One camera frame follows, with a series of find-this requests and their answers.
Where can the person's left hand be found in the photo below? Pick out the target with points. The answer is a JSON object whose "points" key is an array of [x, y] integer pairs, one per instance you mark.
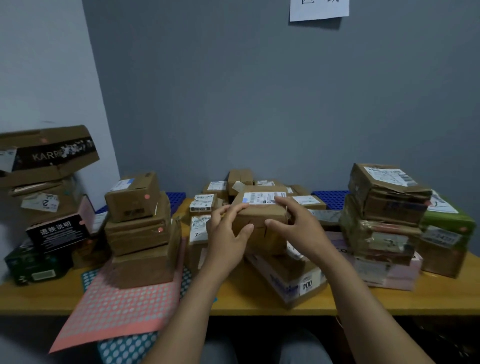
{"points": [[225, 251]]}

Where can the person's right hand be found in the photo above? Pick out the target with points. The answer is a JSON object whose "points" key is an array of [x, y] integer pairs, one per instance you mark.
{"points": [[303, 232]]}

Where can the small tall box white labels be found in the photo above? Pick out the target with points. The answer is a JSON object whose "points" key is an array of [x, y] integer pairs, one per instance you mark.
{"points": [[197, 258]]}

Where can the box marked 3-3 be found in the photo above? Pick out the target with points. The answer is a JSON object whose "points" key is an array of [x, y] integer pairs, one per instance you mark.
{"points": [[287, 268]]}

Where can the box marked 6-1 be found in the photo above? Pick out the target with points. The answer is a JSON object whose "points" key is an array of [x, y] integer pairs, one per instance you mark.
{"points": [[262, 213]]}

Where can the box with 004 label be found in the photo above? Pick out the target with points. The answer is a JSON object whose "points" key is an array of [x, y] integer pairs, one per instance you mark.
{"points": [[277, 288]]}

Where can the taped box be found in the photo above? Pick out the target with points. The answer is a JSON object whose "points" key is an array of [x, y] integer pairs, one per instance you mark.
{"points": [[367, 240]]}

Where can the box of stack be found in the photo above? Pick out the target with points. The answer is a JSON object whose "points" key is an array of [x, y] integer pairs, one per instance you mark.
{"points": [[135, 236], [131, 198], [142, 270], [386, 202]]}

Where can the large pink box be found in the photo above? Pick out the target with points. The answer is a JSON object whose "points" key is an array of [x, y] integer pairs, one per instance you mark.
{"points": [[390, 277]]}

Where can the pink dot sticker sheet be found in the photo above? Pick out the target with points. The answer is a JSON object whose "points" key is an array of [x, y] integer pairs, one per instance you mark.
{"points": [[120, 311]]}

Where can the teal sticker sheet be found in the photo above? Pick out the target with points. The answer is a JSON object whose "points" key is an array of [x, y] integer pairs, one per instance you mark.
{"points": [[127, 348]]}

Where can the light green parcel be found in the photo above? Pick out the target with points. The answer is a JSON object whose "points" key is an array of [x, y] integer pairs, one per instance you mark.
{"points": [[442, 221]]}

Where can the black and pink box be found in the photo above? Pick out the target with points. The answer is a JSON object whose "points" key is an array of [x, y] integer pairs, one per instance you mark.
{"points": [[56, 232]]}

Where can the dark green box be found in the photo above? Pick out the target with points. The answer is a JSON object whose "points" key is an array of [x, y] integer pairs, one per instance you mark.
{"points": [[26, 266]]}

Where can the box with black KARRIE band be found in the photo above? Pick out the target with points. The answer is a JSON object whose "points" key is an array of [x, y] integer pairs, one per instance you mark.
{"points": [[48, 137]]}

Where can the person's left forearm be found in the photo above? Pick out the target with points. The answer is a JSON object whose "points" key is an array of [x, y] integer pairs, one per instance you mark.
{"points": [[183, 326]]}

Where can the person's right forearm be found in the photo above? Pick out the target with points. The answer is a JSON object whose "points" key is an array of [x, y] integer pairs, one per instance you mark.
{"points": [[375, 322]]}

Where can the person's grey trousers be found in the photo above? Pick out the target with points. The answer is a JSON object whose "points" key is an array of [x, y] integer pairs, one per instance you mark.
{"points": [[300, 350]]}

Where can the blue plastic grid pallet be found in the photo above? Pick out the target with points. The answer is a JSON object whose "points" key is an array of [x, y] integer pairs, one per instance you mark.
{"points": [[176, 200], [330, 198]]}

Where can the white paper on wall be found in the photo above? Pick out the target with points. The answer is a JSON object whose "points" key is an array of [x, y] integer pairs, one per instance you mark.
{"points": [[318, 11]]}

